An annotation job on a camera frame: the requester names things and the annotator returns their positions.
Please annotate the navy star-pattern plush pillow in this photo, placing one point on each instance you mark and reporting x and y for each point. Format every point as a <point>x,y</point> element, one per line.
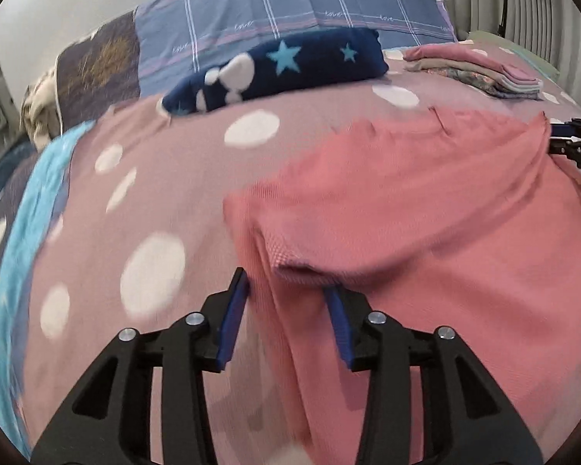
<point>310,68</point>

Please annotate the beige clothes pile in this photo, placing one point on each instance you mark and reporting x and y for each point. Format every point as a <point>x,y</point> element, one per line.
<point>38,106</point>

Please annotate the pink polka dot bedsheet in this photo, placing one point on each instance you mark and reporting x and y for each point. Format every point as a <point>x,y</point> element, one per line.
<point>174,193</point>

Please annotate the dark teal blanket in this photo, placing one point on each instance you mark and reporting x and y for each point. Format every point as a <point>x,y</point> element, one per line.
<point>7,164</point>

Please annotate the pink sweater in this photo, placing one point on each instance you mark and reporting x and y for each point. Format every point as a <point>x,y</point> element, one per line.
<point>416,203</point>

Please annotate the blue plaid pillow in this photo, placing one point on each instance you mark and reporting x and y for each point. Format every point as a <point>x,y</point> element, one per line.
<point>295,5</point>

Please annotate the green pillow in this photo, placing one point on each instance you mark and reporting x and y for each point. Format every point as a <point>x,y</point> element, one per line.
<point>513,48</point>

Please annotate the purple polka dot pillow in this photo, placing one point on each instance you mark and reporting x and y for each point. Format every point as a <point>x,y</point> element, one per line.
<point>443,9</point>

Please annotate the dark tree print pillow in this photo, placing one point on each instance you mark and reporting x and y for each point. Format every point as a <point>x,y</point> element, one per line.
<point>101,68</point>

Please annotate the grey curtain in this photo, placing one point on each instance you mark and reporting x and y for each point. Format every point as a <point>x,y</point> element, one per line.
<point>537,5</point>

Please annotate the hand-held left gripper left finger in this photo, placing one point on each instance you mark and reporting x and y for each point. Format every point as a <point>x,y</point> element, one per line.
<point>232,319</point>

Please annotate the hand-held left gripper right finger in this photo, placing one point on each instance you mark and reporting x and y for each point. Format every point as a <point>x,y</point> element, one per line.
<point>339,324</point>

